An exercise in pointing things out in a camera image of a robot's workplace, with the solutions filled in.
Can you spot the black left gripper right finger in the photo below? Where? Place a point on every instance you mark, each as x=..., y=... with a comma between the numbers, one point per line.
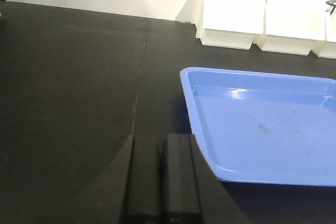
x=179, y=193

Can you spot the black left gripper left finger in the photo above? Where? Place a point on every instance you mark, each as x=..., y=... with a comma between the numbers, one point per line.
x=142, y=199

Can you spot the blue plastic tray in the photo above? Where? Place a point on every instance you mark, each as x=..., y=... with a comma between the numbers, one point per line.
x=257, y=127

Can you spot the white left storage bin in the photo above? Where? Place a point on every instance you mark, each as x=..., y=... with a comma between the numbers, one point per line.
x=225, y=23

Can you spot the white storage bin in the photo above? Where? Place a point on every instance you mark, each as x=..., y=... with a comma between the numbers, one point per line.
x=326, y=48
x=291, y=30
x=225, y=23

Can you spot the white middle storage bin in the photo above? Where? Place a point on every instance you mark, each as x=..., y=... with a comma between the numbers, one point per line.
x=291, y=30

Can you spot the white right storage bin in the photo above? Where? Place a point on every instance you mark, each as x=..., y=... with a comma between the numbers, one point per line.
x=326, y=48

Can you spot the black metal tripod stand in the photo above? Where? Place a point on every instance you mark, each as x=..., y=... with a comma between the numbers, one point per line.
x=332, y=5

